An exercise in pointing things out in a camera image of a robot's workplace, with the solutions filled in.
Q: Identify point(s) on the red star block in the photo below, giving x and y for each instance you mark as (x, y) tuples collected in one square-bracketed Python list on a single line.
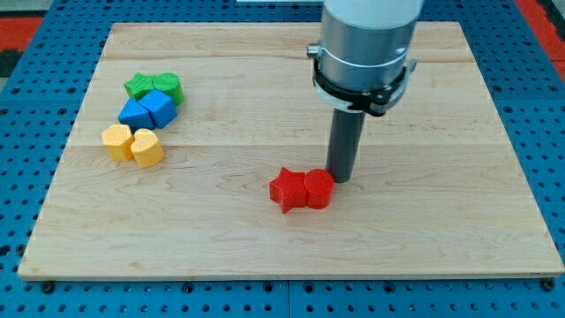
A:
[(288, 190)]

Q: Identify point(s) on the red cylinder block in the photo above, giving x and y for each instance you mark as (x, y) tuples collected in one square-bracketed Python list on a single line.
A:
[(319, 185)]

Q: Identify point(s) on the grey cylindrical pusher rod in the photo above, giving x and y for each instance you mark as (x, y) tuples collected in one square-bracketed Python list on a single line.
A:
[(343, 143)]

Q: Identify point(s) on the blue cube block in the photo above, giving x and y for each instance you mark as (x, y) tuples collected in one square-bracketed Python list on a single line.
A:
[(160, 106)]

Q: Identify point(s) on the yellow heart block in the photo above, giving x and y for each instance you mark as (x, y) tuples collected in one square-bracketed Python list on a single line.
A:
[(146, 148)]

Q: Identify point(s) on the green cylinder block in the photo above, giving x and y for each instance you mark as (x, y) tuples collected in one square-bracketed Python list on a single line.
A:
[(169, 83)]

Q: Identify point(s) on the blue triangle block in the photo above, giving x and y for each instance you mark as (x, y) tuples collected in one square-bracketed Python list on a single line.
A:
[(136, 116)]

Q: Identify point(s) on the light wooden board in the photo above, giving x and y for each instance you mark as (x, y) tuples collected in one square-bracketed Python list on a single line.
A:
[(436, 192)]

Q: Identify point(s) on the green star block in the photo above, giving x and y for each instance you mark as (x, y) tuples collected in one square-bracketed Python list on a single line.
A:
[(139, 85)]

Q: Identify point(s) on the yellow hexagon block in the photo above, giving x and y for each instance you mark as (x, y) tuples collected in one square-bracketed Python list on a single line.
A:
[(117, 139)]

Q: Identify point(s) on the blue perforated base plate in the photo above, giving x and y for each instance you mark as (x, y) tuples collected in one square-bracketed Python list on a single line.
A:
[(62, 43)]

